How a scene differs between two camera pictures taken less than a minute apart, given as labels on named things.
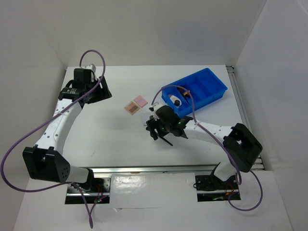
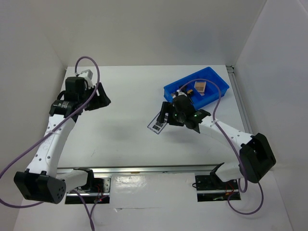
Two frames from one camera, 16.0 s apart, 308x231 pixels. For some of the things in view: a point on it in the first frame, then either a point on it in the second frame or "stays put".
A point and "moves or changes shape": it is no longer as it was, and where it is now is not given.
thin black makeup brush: x=164 y=139 moves or changes shape
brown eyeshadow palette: x=132 y=108 to x=200 y=86
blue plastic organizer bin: x=204 y=86 stays put
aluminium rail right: x=258 y=164 stays put
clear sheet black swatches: x=146 y=116 moves or changes shape
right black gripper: x=152 y=124 to x=168 y=107
